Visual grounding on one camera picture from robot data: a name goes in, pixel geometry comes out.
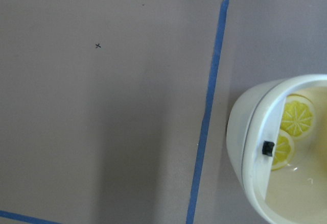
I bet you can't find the lower lemon slice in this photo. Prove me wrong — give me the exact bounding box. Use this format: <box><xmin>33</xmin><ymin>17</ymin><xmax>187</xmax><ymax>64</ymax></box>
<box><xmin>271</xmin><ymin>129</ymin><xmax>295</xmax><ymax>171</ymax></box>

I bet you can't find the lemon slice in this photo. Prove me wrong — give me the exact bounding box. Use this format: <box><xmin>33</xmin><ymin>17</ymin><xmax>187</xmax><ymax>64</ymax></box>
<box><xmin>271</xmin><ymin>129</ymin><xmax>295</xmax><ymax>171</ymax></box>
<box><xmin>280</xmin><ymin>95</ymin><xmax>316</xmax><ymax>140</ymax></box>

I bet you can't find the upper lemon slice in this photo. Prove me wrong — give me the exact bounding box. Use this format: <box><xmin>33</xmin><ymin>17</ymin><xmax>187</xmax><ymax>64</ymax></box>
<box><xmin>280</xmin><ymin>95</ymin><xmax>316</xmax><ymax>140</ymax></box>

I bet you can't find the brown paper table cover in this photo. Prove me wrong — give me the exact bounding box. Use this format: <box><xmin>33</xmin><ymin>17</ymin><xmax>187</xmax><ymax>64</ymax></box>
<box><xmin>1</xmin><ymin>0</ymin><xmax>326</xmax><ymax>223</ymax></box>

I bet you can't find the white lidded bin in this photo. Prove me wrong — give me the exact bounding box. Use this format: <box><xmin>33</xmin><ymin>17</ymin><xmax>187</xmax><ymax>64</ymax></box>
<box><xmin>226</xmin><ymin>74</ymin><xmax>326</xmax><ymax>223</ymax></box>

